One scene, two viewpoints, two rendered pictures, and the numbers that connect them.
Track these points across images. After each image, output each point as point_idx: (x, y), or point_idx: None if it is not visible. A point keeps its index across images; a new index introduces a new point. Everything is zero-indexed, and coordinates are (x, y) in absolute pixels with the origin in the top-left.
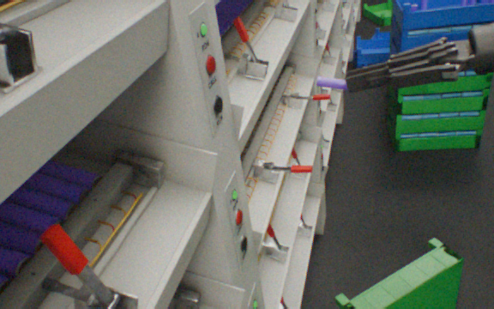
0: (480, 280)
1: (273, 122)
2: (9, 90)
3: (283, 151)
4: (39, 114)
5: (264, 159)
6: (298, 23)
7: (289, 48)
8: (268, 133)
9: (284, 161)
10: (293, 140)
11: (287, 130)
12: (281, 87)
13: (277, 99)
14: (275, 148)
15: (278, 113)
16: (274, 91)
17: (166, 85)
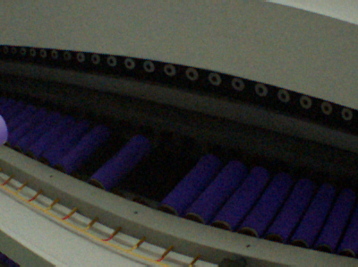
0: None
1: (109, 230)
2: None
3: (13, 224)
4: None
5: (5, 192)
6: (246, 4)
7: (109, 26)
8: (64, 211)
9: None
10: (41, 254)
11: (80, 257)
12: (279, 254)
13: (198, 236)
14: (26, 216)
15: (139, 242)
16: (251, 236)
17: None
